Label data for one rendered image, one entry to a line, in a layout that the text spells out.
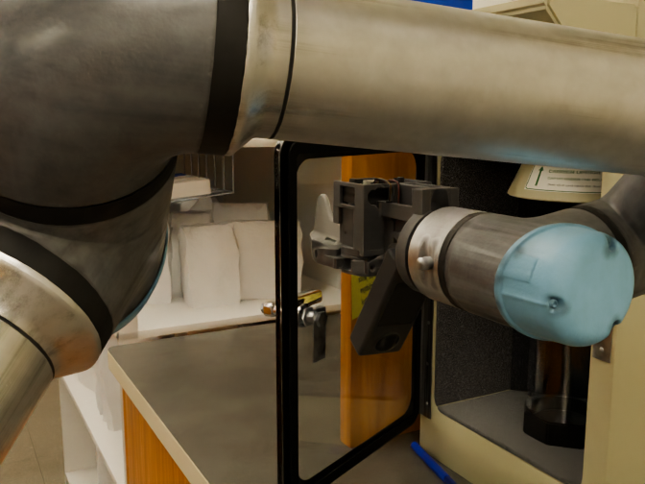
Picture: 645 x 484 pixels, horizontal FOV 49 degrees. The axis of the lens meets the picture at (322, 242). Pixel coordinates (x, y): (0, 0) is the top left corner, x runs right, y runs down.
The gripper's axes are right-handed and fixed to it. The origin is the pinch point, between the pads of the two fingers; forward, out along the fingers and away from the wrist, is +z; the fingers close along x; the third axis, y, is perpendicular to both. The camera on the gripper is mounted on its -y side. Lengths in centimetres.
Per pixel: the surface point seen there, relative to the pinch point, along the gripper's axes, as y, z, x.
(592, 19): 21.2, -18.3, -17.2
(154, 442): -45, 58, 4
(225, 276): -28, 109, -30
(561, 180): 6.0, -7.5, -25.9
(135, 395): -36, 57, 7
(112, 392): -65, 139, -5
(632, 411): -17.1, -18.3, -26.4
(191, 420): -34, 39, 3
